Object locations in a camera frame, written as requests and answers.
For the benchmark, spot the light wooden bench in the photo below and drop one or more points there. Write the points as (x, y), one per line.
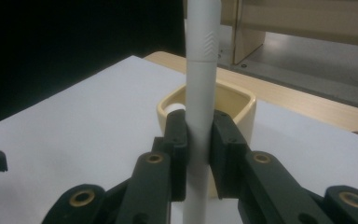
(292, 18)

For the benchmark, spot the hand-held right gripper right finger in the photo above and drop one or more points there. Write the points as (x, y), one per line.
(261, 186)

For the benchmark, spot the white table board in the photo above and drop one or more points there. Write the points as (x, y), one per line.
(74, 124)

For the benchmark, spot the white pen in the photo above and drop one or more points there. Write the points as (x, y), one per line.
(202, 77)

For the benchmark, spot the small round floor disc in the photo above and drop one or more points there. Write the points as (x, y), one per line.
(244, 65)

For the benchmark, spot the cream square pen cup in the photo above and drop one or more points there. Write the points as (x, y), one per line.
(242, 109)

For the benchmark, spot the light wooden table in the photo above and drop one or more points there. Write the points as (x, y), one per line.
(292, 102)

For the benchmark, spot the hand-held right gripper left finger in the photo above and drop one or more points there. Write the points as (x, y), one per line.
(155, 186)

